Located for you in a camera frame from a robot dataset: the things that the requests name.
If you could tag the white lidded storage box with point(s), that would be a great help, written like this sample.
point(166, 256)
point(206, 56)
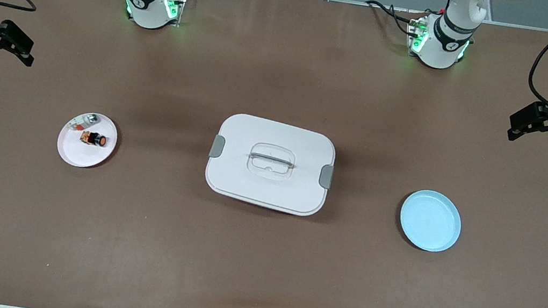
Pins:
point(269, 186)

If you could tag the orange push button switch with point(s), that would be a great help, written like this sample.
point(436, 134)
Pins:
point(94, 138)

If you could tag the pink round plate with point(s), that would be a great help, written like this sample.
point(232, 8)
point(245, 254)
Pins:
point(83, 155)

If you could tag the small clear electrical component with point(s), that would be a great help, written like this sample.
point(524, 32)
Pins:
point(83, 121)

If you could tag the brown table mat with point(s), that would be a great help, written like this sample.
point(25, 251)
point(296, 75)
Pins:
point(258, 260)

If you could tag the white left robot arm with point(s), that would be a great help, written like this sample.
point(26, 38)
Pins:
point(448, 39)

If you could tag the light blue round plate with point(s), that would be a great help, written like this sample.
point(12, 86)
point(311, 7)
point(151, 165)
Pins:
point(429, 221)

